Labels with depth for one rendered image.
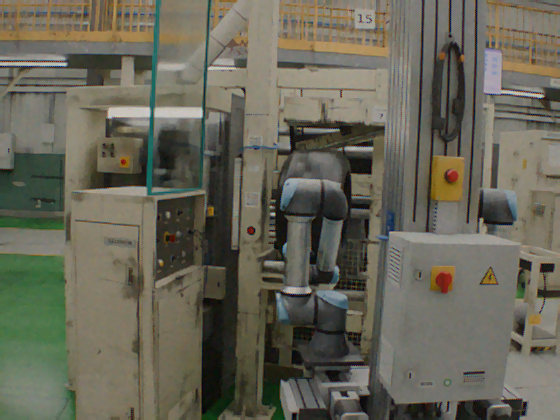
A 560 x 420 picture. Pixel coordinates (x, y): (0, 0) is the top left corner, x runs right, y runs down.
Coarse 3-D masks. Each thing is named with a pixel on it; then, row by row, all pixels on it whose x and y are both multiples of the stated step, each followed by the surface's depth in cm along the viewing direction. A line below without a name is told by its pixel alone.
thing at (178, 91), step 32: (160, 0) 207; (192, 0) 238; (160, 32) 211; (192, 32) 241; (160, 64) 214; (192, 64) 245; (160, 96) 217; (192, 96) 248; (160, 128) 219; (192, 128) 251; (160, 160) 221; (192, 160) 254; (160, 192) 222
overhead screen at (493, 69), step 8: (488, 48) 605; (488, 56) 606; (496, 56) 607; (488, 64) 607; (496, 64) 608; (488, 72) 608; (496, 72) 609; (488, 80) 609; (496, 80) 610; (488, 88) 610; (496, 88) 611
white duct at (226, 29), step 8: (240, 0) 308; (248, 0) 305; (232, 8) 309; (240, 8) 307; (248, 8) 307; (224, 16) 312; (232, 16) 308; (240, 16) 308; (248, 16) 311; (224, 24) 310; (232, 24) 310; (240, 24) 311; (216, 32) 311; (224, 32) 311; (232, 32) 312; (216, 40) 312; (224, 40) 313; (216, 48) 314; (208, 56) 315; (208, 64) 319
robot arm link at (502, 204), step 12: (480, 192) 201; (492, 192) 200; (504, 192) 199; (480, 204) 200; (492, 204) 198; (504, 204) 196; (516, 204) 196; (480, 216) 202; (492, 216) 199; (504, 216) 197; (516, 216) 197; (492, 228) 200; (504, 228) 198
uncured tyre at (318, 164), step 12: (288, 156) 279; (300, 156) 271; (312, 156) 270; (324, 156) 269; (336, 156) 270; (288, 168) 266; (300, 168) 264; (312, 168) 263; (324, 168) 262; (336, 168) 263; (348, 168) 280; (336, 180) 260; (348, 180) 295; (276, 192) 265; (348, 192) 300; (276, 204) 264; (348, 204) 302; (276, 216) 264; (348, 216) 302; (276, 228) 266; (312, 228) 257; (348, 228) 300; (276, 240) 270; (312, 240) 260; (312, 264) 274; (336, 264) 279
